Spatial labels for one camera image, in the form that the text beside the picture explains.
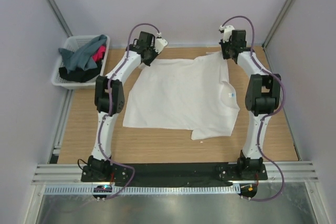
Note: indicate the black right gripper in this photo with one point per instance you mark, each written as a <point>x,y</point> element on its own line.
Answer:
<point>224,55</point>

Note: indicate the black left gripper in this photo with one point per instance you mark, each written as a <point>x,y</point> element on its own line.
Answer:
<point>148,63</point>

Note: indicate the white t shirt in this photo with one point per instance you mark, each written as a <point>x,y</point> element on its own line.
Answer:
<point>184,94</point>

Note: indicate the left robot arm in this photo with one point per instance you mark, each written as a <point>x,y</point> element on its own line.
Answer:
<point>109,100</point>

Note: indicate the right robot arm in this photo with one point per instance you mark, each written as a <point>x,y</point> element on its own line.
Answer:
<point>261,100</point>

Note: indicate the pink t shirt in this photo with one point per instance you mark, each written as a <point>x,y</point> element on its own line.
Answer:
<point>99,54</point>

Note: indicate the grey-blue t shirt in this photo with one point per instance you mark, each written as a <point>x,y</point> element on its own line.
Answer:
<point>82,58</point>

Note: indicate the black t shirt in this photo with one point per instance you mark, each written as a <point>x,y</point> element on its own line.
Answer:
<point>79,75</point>

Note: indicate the white plastic laundry basket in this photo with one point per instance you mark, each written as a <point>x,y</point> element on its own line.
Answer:
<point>58,81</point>

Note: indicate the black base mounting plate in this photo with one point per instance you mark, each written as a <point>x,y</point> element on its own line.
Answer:
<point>173,175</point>

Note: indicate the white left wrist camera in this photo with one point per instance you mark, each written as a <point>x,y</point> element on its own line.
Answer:
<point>160,43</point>

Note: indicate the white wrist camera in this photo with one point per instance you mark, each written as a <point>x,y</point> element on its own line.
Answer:
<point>160,43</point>
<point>226,32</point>

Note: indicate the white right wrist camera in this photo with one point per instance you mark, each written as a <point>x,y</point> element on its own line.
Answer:
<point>226,32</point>

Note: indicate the front aluminium frame rails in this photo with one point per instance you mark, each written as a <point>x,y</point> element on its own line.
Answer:
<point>296,171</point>

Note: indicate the aluminium frame rail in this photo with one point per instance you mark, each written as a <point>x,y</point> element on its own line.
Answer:
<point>59,131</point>

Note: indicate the white slotted cable duct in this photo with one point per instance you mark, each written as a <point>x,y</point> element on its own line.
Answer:
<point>103,189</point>

